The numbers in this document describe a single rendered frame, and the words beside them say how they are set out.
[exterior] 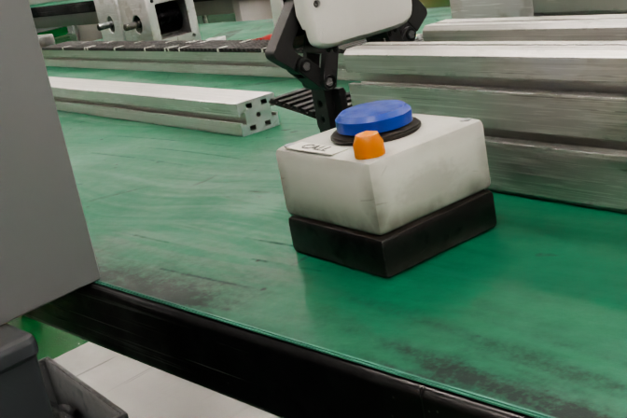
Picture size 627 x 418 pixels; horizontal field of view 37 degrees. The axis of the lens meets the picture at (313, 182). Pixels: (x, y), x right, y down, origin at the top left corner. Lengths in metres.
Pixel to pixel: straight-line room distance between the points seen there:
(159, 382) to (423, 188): 1.29
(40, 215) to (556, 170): 0.28
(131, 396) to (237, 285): 1.22
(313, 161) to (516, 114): 0.12
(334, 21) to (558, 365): 0.37
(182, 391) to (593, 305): 1.31
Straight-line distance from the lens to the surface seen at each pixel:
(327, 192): 0.48
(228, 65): 1.19
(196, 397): 1.64
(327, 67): 0.68
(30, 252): 0.53
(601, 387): 0.35
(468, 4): 0.81
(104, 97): 1.07
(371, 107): 0.49
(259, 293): 0.48
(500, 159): 0.55
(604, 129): 0.50
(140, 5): 1.61
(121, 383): 1.76
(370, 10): 0.69
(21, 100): 0.52
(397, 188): 0.46
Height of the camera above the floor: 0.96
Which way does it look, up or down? 16 degrees down
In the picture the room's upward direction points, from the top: 11 degrees counter-clockwise
